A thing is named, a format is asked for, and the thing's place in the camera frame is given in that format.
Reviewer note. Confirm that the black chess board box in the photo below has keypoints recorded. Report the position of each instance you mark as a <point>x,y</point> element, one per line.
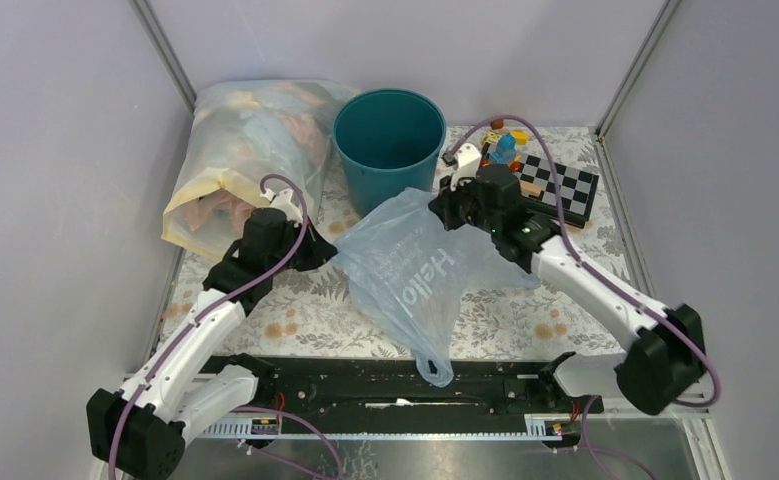
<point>578,189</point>

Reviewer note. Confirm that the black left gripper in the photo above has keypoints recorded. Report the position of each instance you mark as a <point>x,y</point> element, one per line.
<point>319,250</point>

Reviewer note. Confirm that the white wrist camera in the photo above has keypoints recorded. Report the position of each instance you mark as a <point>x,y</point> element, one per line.
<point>286,201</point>
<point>466,161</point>

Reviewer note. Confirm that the teal plastic trash bin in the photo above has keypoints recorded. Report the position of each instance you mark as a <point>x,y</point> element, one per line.
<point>388,140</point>

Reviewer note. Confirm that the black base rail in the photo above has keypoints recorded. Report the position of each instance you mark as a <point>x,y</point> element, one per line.
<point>373,396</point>

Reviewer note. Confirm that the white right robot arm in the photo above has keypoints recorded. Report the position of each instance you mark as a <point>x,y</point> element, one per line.
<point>665,348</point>

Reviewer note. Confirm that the colourful toy block vehicle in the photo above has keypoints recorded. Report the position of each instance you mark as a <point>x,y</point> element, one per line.
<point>502,147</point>

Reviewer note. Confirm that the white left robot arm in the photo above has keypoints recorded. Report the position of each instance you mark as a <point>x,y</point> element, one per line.
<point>144,427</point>

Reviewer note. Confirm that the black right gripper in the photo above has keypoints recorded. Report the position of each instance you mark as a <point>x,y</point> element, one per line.
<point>444,204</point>

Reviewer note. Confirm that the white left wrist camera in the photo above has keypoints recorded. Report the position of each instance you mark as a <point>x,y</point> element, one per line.
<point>286,201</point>

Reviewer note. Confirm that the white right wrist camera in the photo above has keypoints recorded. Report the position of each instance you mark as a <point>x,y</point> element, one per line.
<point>466,161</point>

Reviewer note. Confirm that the light wooden block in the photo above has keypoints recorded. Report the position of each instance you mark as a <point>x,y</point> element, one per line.
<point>530,189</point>

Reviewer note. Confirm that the light blue plastic bag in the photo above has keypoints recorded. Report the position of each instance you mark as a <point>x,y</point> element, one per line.
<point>407,274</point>

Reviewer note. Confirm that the large clear bag of trash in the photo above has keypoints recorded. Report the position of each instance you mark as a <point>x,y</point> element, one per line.
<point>241,132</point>

